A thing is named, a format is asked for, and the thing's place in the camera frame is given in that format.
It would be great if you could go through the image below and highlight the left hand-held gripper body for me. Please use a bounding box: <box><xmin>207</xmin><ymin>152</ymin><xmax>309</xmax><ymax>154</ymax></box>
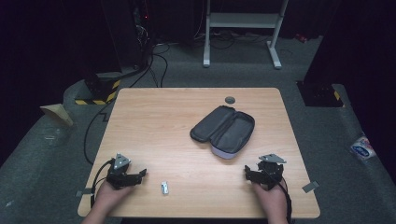
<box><xmin>106</xmin><ymin>152</ymin><xmax>142</xmax><ymax>190</ymax></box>

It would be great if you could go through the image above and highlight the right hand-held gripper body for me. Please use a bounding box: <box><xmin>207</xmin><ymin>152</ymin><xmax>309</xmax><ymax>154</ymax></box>
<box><xmin>250</xmin><ymin>153</ymin><xmax>288</xmax><ymax>191</ymax></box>

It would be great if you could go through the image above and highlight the person's left hand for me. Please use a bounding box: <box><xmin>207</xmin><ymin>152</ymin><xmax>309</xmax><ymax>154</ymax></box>
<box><xmin>92</xmin><ymin>179</ymin><xmax>135</xmax><ymax>217</ymax></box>

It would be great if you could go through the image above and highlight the person's right hand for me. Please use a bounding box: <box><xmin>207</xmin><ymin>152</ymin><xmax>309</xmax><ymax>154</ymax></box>
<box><xmin>251</xmin><ymin>178</ymin><xmax>290</xmax><ymax>219</ymax></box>

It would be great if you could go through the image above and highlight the grey tape strip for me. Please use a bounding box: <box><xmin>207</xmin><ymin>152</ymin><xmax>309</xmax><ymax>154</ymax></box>
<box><xmin>301</xmin><ymin>180</ymin><xmax>320</xmax><ymax>194</ymax></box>
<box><xmin>75</xmin><ymin>188</ymin><xmax>94</xmax><ymax>198</ymax></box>

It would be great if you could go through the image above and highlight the open grey zip case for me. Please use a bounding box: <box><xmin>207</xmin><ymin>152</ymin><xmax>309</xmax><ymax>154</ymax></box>
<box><xmin>190</xmin><ymin>105</ymin><xmax>256</xmax><ymax>161</ymax></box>

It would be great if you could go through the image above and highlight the beige wedge block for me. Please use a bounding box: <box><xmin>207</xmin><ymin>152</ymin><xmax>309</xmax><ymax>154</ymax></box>
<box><xmin>39</xmin><ymin>103</ymin><xmax>75</xmax><ymax>128</ymax></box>

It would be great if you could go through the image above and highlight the black yellow striped base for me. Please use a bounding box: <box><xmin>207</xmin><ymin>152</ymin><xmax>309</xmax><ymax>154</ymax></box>
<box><xmin>74</xmin><ymin>71</ymin><xmax>122</xmax><ymax>106</ymax></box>

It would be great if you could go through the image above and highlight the black box with yellow stripe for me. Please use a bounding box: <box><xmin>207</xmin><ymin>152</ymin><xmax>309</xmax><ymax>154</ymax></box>
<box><xmin>295</xmin><ymin>80</ymin><xmax>346</xmax><ymax>108</ymax></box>

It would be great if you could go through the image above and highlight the white blue plastic packet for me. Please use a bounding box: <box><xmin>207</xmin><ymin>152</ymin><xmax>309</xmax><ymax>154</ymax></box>
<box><xmin>349</xmin><ymin>135</ymin><xmax>377</xmax><ymax>161</ymax></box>

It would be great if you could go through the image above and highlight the dark equipment tower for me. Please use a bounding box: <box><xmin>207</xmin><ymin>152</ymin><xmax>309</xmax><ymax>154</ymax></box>
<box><xmin>101</xmin><ymin>0</ymin><xmax>154</xmax><ymax>72</ymax></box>

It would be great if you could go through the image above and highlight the white metal stand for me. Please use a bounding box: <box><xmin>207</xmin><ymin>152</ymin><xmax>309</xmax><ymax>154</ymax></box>
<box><xmin>203</xmin><ymin>0</ymin><xmax>290</xmax><ymax>70</ymax></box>

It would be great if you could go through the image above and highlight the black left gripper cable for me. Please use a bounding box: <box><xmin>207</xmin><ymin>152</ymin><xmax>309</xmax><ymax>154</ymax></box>
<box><xmin>90</xmin><ymin>159</ymin><xmax>116</xmax><ymax>208</ymax></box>

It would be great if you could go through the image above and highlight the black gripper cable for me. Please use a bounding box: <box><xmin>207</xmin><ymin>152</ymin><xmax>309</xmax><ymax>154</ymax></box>
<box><xmin>90</xmin><ymin>159</ymin><xmax>116</xmax><ymax>208</ymax></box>
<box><xmin>269</xmin><ymin>170</ymin><xmax>294</xmax><ymax>224</ymax></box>

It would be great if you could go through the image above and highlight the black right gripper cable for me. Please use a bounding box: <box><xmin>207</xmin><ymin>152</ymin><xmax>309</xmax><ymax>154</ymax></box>
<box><xmin>269</xmin><ymin>170</ymin><xmax>294</xmax><ymax>224</ymax></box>

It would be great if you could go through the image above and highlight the black floor cable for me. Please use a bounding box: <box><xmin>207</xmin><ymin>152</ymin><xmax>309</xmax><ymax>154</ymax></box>
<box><xmin>82</xmin><ymin>43</ymin><xmax>170</xmax><ymax>166</ymax></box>

